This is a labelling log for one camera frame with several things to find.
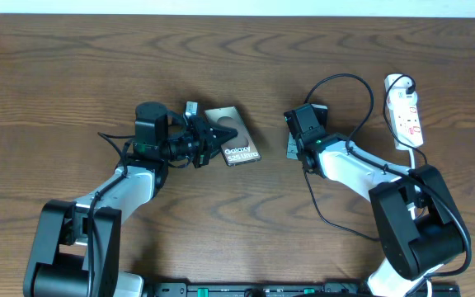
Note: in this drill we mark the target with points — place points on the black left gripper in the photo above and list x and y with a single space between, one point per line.
204 138

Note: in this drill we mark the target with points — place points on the white power strip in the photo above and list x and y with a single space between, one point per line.
401 100

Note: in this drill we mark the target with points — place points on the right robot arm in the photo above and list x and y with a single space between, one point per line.
420 229

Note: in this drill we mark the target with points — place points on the Galaxy S25 Ultra smartphone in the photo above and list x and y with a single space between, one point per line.
241 148

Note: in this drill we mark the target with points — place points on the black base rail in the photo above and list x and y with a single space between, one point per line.
333 287

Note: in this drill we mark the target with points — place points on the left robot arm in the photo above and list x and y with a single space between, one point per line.
76 250

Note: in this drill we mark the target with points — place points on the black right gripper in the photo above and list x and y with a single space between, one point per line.
292 152

